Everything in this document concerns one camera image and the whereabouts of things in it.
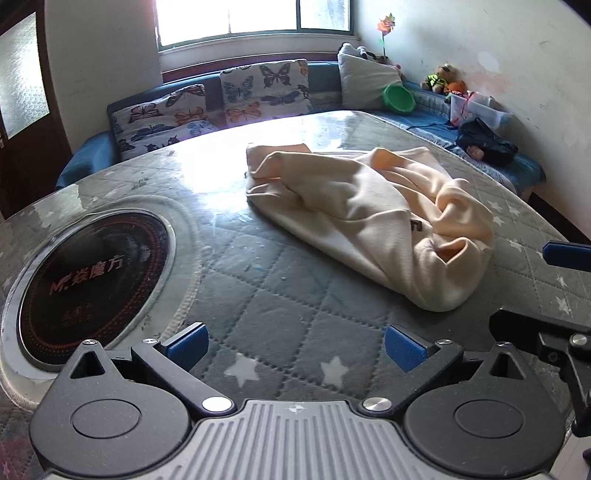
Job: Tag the window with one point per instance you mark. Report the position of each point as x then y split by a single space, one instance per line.
258 16

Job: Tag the orange plush toy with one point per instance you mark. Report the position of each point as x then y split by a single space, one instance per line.
457 87

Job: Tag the grey pillow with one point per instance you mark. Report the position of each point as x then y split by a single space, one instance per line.
364 81

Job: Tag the blue sofa bench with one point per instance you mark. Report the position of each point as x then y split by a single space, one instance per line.
517 168

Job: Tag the cream garment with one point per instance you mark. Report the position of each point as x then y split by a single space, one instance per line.
360 207

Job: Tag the teddy bear plush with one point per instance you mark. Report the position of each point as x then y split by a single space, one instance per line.
441 77

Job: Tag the butterfly print cushion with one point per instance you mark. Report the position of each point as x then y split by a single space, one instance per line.
157 120
263 92

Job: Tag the green plastic basin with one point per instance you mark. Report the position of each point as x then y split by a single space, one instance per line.
399 98

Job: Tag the dark wooden door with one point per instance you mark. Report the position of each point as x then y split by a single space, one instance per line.
27 138

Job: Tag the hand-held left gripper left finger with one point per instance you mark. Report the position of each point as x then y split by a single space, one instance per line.
187 347

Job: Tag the panda plush toy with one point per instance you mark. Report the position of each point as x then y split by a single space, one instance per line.
358 50

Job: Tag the round black induction cooktop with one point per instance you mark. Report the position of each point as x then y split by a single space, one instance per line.
92 286

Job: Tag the colourful pinwheel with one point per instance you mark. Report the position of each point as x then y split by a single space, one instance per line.
386 27

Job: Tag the clear plastic storage box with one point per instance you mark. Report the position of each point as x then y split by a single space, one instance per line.
485 110

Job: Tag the black bag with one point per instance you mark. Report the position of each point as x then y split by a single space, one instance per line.
489 143

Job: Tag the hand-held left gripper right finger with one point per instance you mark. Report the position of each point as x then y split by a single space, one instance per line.
404 349

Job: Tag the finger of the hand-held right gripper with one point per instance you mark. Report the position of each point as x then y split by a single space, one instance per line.
531 330
565 255

